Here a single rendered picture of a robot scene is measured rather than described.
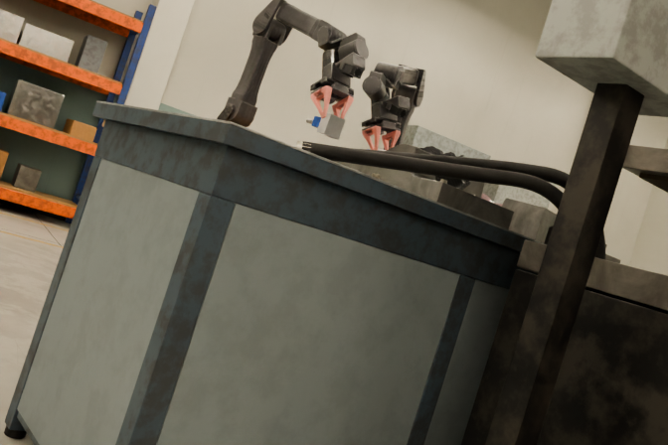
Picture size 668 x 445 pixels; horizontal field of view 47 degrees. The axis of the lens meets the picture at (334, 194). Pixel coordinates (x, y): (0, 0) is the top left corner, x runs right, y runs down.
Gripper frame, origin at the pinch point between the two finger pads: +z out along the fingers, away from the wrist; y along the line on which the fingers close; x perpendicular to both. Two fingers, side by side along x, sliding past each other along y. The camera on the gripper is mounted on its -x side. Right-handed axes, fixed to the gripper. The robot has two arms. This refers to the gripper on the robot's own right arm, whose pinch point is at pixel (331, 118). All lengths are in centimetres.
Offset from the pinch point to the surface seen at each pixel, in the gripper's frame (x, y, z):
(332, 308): -22, -17, 59
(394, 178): -11.9, 10.4, 18.0
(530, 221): -21, 53, 20
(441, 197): -26.2, 11.5, 27.5
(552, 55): -74, -13, 24
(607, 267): -61, 18, 52
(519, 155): 351, 584, -326
